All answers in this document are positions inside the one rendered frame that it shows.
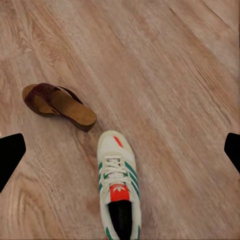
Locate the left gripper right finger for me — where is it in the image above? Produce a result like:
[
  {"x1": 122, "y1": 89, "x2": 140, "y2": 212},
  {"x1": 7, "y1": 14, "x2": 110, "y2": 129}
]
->
[{"x1": 224, "y1": 132, "x2": 240, "y2": 172}]

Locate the sandal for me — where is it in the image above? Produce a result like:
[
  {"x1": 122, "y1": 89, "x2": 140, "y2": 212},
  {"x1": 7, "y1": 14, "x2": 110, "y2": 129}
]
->
[{"x1": 22, "y1": 83, "x2": 97, "y2": 132}]

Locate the gym shoe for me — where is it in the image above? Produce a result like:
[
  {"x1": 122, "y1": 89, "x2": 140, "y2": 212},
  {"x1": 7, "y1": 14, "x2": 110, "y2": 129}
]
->
[{"x1": 97, "y1": 129, "x2": 142, "y2": 240}]

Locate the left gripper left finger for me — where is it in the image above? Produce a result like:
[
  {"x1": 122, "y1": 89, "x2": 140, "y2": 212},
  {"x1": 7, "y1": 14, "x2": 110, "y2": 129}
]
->
[{"x1": 0, "y1": 133, "x2": 26, "y2": 193}]

